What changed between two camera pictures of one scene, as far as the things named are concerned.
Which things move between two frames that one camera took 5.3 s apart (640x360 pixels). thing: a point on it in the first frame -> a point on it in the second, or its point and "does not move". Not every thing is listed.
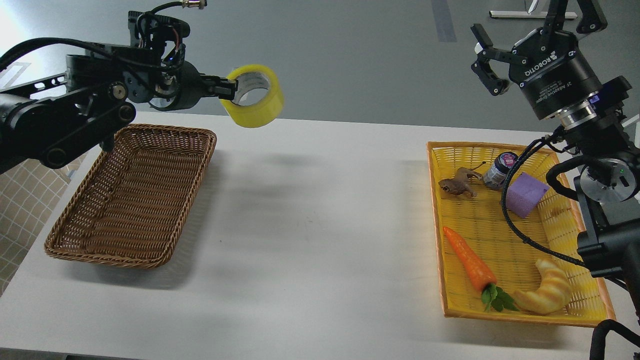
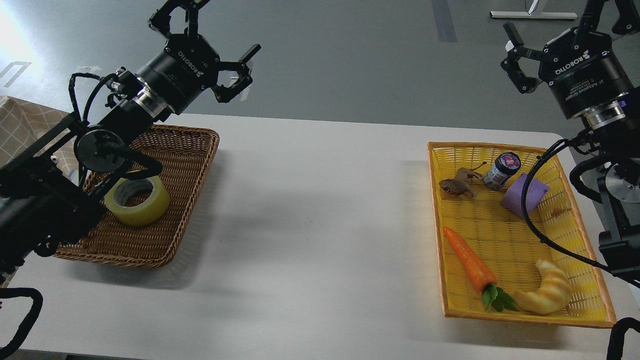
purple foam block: [524, 194] does not move
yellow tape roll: [259, 99] -> [147, 212]
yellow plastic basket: [486, 271] does not move
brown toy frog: [458, 184] does not move
